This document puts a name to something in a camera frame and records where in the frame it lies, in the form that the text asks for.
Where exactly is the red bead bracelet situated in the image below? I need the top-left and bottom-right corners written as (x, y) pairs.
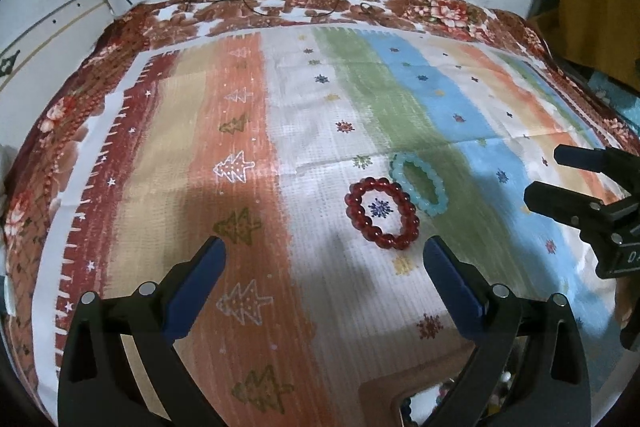
top-left (344, 176), bottom-right (421, 251)

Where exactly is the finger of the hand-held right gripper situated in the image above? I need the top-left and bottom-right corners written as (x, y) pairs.
top-left (523, 180), bottom-right (640, 235)
top-left (553, 144), bottom-right (640, 180)

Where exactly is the white pink bead bracelet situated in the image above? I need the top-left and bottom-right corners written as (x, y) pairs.
top-left (492, 369), bottom-right (516, 413)

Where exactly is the aqua bead bracelet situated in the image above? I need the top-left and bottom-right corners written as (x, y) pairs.
top-left (389, 152), bottom-right (450, 217)

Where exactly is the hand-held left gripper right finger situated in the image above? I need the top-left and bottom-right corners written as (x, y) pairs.
top-left (422, 236), bottom-right (593, 427)

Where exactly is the striped colourful cloth mat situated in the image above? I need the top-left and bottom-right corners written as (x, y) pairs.
top-left (35, 24), bottom-right (631, 427)

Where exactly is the brown floral blanket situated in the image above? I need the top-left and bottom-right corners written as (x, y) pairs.
top-left (0, 0), bottom-right (640, 408)

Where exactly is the rectangular metal tin box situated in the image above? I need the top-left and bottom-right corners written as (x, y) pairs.
top-left (359, 347), bottom-right (506, 427)

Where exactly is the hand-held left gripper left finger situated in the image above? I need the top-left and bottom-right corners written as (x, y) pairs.
top-left (56, 236), bottom-right (228, 427)

